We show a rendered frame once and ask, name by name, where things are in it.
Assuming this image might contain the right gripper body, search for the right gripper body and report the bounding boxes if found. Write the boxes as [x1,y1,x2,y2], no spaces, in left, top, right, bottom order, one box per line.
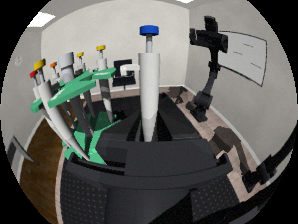
[196,30,222,51]

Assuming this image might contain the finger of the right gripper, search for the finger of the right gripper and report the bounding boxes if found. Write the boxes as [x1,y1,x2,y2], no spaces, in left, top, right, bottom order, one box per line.
[221,34,229,53]
[189,28,196,45]

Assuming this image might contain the white pipette with blue button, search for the white pipette with blue button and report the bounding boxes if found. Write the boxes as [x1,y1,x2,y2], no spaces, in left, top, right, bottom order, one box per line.
[120,26,160,141]

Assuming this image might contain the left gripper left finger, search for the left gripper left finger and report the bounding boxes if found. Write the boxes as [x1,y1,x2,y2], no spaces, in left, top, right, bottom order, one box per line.
[98,108,142,141]

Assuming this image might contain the white pipette with yellow button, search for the white pipette with yellow button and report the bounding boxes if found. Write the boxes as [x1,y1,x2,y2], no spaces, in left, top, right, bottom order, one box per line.
[33,59,89,161]

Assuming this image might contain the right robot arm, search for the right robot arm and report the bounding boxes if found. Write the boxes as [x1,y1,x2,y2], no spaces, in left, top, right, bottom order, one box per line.
[190,15,221,123]

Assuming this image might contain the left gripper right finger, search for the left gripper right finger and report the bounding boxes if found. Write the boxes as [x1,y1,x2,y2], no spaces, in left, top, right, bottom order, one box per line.
[157,108,200,141]

